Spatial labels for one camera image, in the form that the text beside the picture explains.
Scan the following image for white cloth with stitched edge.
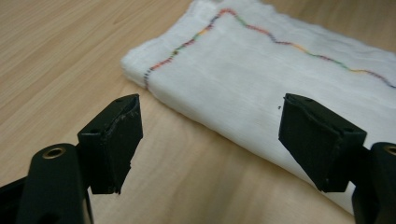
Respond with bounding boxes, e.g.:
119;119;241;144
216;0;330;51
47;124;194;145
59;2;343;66
120;0;396;217

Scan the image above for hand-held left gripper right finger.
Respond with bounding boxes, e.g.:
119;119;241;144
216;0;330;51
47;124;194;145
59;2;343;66
277;92;369;193

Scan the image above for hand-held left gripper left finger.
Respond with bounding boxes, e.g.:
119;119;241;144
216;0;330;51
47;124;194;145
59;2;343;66
77;93;145;196

